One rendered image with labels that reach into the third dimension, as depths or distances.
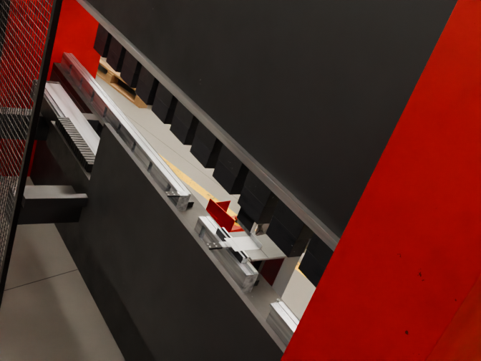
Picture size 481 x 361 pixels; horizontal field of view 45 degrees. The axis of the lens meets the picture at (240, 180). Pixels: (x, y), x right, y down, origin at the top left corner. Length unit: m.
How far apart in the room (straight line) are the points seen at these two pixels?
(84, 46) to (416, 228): 3.31
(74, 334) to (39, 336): 0.18
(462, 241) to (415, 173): 0.13
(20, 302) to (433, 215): 2.64
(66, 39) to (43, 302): 1.69
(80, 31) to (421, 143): 3.24
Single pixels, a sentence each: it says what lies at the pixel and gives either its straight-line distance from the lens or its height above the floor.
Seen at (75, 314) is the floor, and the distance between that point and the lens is 3.29.
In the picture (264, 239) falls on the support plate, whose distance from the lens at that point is 2.42.
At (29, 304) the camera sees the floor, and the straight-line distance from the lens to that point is 3.30.
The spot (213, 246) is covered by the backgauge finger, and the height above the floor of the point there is 1.01.
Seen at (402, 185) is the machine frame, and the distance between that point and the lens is 0.99.
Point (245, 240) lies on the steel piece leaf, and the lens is 2.36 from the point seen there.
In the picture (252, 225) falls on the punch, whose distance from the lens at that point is 2.21.
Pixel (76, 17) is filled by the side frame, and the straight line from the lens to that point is 3.96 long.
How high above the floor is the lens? 2.18
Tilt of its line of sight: 25 degrees down
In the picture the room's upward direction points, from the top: 21 degrees clockwise
